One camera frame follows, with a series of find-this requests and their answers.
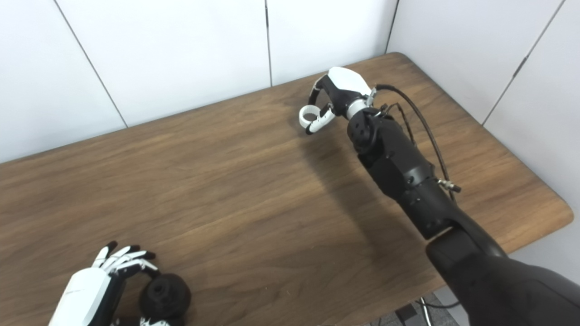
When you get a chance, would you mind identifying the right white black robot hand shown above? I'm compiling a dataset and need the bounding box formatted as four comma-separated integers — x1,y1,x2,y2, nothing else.
306,67,374,135

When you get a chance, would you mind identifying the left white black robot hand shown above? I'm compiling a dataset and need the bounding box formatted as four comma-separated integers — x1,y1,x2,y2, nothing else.
49,241,186,326

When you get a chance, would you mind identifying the white plastic ring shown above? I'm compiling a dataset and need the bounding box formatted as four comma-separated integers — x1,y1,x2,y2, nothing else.
299,105,323,129

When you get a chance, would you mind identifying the round black gear part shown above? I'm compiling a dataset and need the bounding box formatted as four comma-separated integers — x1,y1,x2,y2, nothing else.
139,273,192,320

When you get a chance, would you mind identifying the thin black looped wire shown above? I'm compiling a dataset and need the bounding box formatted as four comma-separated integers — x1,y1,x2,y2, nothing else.
383,103,415,145

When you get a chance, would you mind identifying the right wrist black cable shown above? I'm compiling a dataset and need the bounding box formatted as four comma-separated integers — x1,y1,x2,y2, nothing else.
369,84,462,202

